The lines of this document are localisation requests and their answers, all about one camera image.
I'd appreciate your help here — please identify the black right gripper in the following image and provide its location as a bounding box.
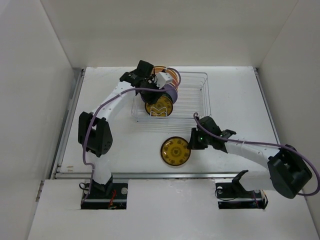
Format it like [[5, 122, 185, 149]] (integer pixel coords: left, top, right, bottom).
[[186, 127, 212, 150]]

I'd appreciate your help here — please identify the yellow patterned plate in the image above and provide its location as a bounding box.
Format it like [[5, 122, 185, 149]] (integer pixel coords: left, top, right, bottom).
[[160, 136, 191, 167], [144, 95, 174, 117]]

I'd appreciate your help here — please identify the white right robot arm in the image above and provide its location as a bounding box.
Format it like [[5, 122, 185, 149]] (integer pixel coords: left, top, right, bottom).
[[188, 113, 319, 199]]

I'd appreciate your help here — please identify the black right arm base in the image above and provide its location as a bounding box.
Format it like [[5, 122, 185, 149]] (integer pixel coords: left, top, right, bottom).
[[214, 170, 269, 210]]

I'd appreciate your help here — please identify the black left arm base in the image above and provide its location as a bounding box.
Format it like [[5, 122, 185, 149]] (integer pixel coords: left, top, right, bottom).
[[79, 178, 129, 210]]

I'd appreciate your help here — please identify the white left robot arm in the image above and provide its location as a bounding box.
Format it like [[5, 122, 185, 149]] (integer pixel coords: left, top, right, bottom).
[[78, 60, 173, 199]]

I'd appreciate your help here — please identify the purple plate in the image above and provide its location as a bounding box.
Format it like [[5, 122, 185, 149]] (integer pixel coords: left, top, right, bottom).
[[139, 83, 179, 106]]

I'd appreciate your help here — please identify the orange plate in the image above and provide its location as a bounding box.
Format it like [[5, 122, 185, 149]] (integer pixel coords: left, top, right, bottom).
[[152, 66, 179, 86]]

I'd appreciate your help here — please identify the white wire dish rack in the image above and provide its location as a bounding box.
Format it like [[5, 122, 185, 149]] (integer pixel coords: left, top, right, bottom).
[[131, 71, 212, 122]]

